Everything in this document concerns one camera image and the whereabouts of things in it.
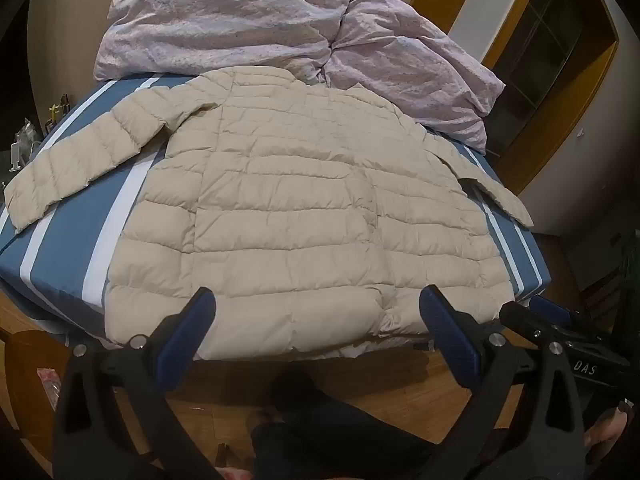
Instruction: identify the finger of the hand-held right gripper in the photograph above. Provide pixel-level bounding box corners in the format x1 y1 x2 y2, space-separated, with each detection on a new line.
529 296 617 343
499 301 621 361

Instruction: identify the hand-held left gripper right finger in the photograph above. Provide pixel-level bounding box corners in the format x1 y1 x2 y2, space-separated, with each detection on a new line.
419 284 590 480

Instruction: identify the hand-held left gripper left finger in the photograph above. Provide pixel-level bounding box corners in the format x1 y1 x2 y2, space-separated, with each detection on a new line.
50 286 218 480

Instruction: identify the beige puffer jacket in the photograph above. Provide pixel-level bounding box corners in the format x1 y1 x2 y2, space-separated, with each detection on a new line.
4 66 535 361

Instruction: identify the person's foot in sandal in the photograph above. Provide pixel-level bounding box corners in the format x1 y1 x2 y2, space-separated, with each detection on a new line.
582 400 638 463

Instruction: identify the blue white striped bed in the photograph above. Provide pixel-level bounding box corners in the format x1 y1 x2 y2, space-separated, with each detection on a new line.
0 72 552 351

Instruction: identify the pink patterned item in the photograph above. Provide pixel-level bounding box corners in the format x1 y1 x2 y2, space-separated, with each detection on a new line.
36 366 68 413

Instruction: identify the dark wood-framed cabinet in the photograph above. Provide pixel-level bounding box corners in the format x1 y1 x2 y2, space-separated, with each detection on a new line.
409 0 622 197

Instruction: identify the pen holder with pens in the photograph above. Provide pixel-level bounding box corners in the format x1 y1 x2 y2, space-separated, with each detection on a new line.
42 92 71 128

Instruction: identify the clear plastic bag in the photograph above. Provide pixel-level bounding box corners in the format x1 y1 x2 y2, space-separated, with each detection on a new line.
15 119 40 153

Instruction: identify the dark glass door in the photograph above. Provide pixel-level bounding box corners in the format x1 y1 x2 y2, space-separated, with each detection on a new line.
484 0 587 157

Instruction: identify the lilac crumpled duvet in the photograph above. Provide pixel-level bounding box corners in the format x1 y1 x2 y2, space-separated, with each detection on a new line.
94 0 505 155

